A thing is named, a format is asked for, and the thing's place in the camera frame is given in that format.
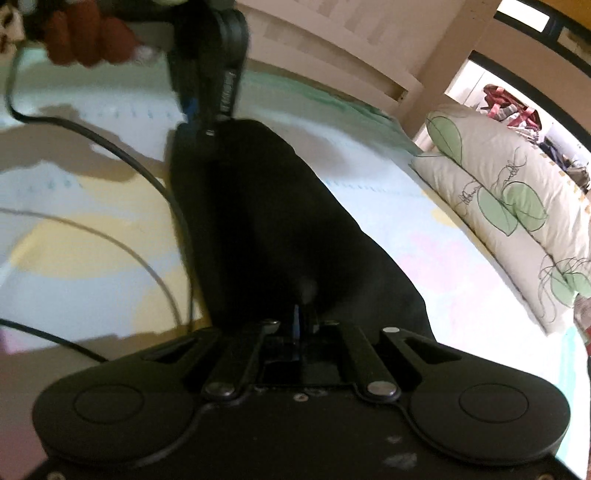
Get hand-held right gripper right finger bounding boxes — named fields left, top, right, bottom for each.
left=305, top=319, right=462, bottom=402

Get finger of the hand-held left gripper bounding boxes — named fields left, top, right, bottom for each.
left=202, top=52, right=245, bottom=137
left=169, top=51, right=204, bottom=125

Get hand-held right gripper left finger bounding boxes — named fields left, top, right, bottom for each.
left=139, top=304, right=304, bottom=401

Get black pants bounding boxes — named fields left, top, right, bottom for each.
left=168, top=117, right=437, bottom=352

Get person's left hand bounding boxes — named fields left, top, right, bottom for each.
left=44, top=0, right=140, bottom=68

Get floral bed sheet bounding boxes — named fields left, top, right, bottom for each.
left=0, top=46, right=591, bottom=416

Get leaf print pillow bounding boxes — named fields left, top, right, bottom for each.
left=410, top=108, right=591, bottom=337

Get red bag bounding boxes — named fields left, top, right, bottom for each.
left=480, top=83, right=542, bottom=136

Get clothes pile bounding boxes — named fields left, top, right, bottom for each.
left=538, top=124, right=591, bottom=195

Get dark framed window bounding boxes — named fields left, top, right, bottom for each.
left=494, top=0, right=591, bottom=77

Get thick black cable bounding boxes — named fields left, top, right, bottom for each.
left=4, top=41, right=197, bottom=333

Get wooden bed frame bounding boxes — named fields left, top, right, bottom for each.
left=235, top=0, right=426, bottom=103

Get thin black cable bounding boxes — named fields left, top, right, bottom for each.
left=0, top=208, right=183, bottom=326

